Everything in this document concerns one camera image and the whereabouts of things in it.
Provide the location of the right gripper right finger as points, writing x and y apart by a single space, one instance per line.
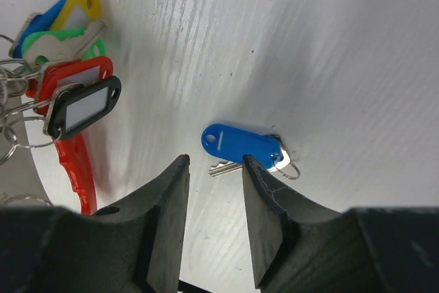
298 245

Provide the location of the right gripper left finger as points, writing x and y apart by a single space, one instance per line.
132 245

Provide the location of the red handled metal keyring holder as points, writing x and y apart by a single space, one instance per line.
51 155

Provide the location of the key with blue tag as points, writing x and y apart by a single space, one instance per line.
230 145

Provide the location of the key with black tag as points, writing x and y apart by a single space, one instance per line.
75 106

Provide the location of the bunch of tagged keys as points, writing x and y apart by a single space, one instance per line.
70 16

